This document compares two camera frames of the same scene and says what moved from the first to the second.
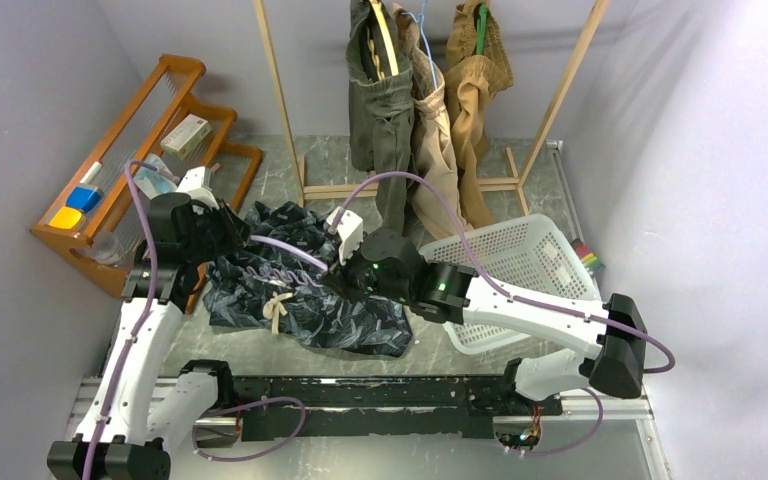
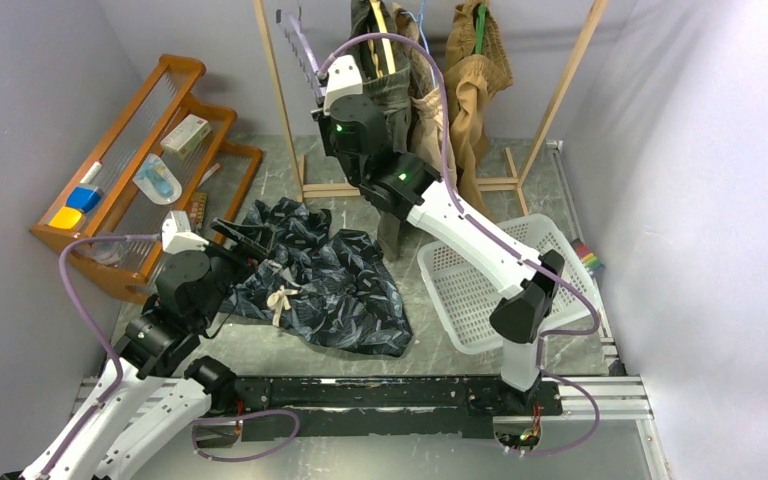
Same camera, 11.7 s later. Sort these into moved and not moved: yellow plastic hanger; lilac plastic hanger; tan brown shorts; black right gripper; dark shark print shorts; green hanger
Moved: black right gripper; lilac plastic hanger
Not moved: tan brown shorts; green hanger; dark shark print shorts; yellow plastic hanger
